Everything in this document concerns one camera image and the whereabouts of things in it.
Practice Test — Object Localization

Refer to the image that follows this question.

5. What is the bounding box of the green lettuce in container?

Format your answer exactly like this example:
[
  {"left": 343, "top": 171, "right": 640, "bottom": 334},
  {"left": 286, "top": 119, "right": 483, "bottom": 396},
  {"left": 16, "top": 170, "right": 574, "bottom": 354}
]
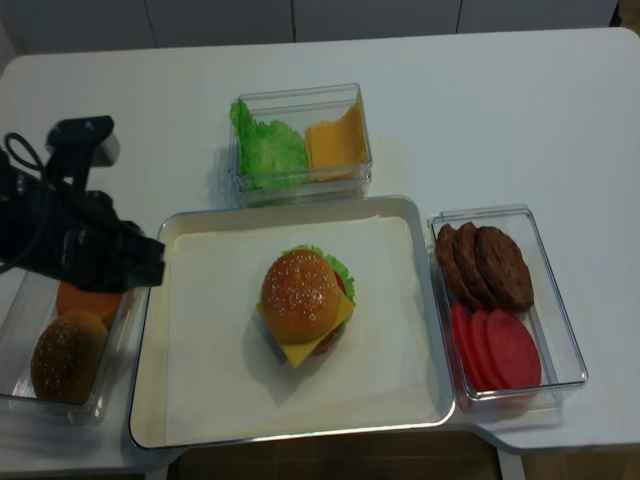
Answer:
[{"left": 230, "top": 99, "right": 309, "bottom": 190}]

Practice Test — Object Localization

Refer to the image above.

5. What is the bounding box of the brown patty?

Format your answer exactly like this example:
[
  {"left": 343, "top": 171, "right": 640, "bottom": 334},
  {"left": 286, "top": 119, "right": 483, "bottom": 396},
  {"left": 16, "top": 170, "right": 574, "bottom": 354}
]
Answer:
[
  {"left": 435, "top": 224, "right": 482, "bottom": 311},
  {"left": 475, "top": 226, "right": 534, "bottom": 313},
  {"left": 453, "top": 222, "right": 497, "bottom": 310}
]

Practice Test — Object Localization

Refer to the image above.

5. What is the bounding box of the yellow cheese slices stack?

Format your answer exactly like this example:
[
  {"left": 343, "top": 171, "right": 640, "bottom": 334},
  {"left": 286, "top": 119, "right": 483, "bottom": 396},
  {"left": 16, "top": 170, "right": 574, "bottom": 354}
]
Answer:
[{"left": 305, "top": 99, "right": 368, "bottom": 182}]

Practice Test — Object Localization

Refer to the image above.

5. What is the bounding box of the clear patty and tomato container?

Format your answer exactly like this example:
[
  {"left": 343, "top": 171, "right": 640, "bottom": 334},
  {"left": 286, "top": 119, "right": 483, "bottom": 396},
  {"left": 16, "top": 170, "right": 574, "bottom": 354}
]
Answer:
[{"left": 426, "top": 203, "right": 590, "bottom": 414}]

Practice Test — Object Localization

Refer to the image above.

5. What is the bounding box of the red tomato slice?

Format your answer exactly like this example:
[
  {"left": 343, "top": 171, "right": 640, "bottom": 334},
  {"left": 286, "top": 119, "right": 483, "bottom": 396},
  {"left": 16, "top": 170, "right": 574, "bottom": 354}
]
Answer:
[
  {"left": 486, "top": 309, "right": 542, "bottom": 389},
  {"left": 469, "top": 310, "right": 504, "bottom": 391},
  {"left": 451, "top": 303, "right": 487, "bottom": 392}
]

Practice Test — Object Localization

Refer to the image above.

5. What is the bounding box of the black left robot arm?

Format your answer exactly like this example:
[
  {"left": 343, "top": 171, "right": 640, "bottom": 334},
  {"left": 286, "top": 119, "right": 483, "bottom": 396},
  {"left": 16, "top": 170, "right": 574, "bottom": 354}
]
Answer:
[{"left": 1, "top": 152, "right": 165, "bottom": 293}]

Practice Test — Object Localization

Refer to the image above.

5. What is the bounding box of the red tomato slice middle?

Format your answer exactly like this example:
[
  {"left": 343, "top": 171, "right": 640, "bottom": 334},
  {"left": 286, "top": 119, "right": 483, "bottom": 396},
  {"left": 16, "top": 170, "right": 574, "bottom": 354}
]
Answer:
[{"left": 469, "top": 310, "right": 504, "bottom": 391}]

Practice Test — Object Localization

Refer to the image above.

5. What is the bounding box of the clear bun container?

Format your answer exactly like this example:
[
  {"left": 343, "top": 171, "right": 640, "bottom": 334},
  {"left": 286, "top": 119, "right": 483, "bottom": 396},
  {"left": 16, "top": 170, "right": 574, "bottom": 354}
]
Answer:
[{"left": 1, "top": 272, "right": 146, "bottom": 425}]

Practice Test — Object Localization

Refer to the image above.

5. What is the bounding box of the bottom bun of burger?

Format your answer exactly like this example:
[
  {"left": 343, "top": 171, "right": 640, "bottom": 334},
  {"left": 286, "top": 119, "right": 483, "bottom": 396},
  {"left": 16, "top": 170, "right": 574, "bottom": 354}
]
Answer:
[{"left": 311, "top": 325, "right": 344, "bottom": 356}]

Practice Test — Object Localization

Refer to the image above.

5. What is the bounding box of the red tomato slice front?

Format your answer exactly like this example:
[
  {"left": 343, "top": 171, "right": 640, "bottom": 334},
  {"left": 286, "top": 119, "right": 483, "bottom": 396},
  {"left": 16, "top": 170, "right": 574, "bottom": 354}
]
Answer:
[{"left": 486, "top": 309, "right": 542, "bottom": 389}]

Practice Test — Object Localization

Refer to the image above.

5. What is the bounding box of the clear lettuce and cheese container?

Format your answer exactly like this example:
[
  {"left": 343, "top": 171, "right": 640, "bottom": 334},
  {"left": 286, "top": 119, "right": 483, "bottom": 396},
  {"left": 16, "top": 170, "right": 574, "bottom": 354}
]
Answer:
[{"left": 229, "top": 84, "right": 373, "bottom": 207}]

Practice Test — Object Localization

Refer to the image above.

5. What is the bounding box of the green lettuce on burger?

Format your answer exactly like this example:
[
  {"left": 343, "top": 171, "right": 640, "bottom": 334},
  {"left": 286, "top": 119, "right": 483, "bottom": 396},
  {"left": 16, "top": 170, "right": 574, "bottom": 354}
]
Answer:
[{"left": 281, "top": 245, "right": 355, "bottom": 306}]

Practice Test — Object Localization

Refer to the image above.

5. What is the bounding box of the brown patty middle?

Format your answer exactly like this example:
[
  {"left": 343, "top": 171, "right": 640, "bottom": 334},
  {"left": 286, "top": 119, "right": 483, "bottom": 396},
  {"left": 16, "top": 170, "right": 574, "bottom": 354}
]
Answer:
[{"left": 453, "top": 222, "right": 497, "bottom": 310}]

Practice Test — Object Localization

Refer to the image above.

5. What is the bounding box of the white table leg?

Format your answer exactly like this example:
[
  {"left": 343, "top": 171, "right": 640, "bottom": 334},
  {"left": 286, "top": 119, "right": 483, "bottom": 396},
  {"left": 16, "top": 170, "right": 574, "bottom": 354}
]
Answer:
[{"left": 493, "top": 440, "right": 526, "bottom": 480}]

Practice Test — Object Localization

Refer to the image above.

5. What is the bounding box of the sesame top bun in container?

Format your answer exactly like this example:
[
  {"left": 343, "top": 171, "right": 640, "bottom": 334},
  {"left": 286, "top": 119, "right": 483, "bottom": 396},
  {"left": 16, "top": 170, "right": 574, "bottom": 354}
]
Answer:
[{"left": 30, "top": 310, "right": 108, "bottom": 405}]

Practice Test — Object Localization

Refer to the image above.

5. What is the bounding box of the yellow cheese slice on burger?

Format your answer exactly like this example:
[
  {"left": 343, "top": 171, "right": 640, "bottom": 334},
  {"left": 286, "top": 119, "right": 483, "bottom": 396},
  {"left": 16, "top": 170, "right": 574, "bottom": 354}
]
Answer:
[{"left": 257, "top": 285, "right": 355, "bottom": 368}]

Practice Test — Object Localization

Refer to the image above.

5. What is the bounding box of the sesame bun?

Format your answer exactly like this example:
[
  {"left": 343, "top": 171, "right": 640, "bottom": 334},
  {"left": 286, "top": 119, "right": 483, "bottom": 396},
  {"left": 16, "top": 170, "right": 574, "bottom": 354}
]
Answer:
[
  {"left": 30, "top": 310, "right": 108, "bottom": 405},
  {"left": 259, "top": 248, "right": 341, "bottom": 344}
]

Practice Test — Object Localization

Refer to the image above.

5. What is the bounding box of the red tomato on burger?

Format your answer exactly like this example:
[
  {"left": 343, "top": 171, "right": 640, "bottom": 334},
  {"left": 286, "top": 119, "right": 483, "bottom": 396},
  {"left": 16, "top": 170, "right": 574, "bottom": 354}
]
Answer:
[{"left": 333, "top": 270, "right": 348, "bottom": 296}]

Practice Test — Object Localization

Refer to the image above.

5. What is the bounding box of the white metal tray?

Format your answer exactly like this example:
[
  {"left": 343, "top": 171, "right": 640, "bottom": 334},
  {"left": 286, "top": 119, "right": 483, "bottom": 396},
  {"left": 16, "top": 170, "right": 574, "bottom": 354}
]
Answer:
[{"left": 129, "top": 197, "right": 454, "bottom": 450}]

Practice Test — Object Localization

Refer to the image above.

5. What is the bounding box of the brown patty front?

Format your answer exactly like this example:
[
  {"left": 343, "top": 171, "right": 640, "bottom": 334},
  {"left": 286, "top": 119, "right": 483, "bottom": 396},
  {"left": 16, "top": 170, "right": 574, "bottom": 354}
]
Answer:
[{"left": 475, "top": 226, "right": 534, "bottom": 313}]

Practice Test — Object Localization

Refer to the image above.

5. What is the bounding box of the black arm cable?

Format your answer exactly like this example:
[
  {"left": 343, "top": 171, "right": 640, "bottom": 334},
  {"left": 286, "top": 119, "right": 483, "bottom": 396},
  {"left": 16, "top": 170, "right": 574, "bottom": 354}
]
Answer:
[{"left": 0, "top": 132, "right": 56, "bottom": 274}]

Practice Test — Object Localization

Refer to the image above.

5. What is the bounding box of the red tomato slice back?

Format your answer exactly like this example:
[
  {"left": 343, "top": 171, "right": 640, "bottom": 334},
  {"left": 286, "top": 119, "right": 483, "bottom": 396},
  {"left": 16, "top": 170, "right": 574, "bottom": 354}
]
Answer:
[{"left": 451, "top": 303, "right": 487, "bottom": 392}]

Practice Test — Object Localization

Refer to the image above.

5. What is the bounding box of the white paper sheet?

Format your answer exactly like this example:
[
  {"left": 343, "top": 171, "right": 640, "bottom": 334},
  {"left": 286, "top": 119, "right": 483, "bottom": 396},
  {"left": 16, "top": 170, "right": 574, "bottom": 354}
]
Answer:
[{"left": 165, "top": 216, "right": 452, "bottom": 444}]

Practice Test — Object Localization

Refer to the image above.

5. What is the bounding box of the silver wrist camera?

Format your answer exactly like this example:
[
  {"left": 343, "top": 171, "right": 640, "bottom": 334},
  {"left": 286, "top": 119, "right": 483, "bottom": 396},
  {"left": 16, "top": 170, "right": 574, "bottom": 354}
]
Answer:
[{"left": 45, "top": 115, "right": 120, "bottom": 191}]

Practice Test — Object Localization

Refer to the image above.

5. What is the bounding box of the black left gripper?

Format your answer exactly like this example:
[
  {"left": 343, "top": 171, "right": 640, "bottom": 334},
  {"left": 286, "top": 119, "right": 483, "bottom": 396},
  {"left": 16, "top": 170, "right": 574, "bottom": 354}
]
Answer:
[{"left": 29, "top": 193, "right": 165, "bottom": 293}]

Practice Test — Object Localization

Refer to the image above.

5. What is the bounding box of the orange bottom bun in container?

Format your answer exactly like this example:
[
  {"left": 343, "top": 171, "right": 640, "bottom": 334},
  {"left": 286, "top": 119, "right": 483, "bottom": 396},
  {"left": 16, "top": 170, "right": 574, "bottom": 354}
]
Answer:
[{"left": 56, "top": 282, "right": 121, "bottom": 330}]

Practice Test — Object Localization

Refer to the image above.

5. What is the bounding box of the brown patty back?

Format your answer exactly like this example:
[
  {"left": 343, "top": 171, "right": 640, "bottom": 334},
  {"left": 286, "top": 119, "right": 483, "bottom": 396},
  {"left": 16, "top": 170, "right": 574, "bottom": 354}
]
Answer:
[{"left": 435, "top": 224, "right": 482, "bottom": 311}]

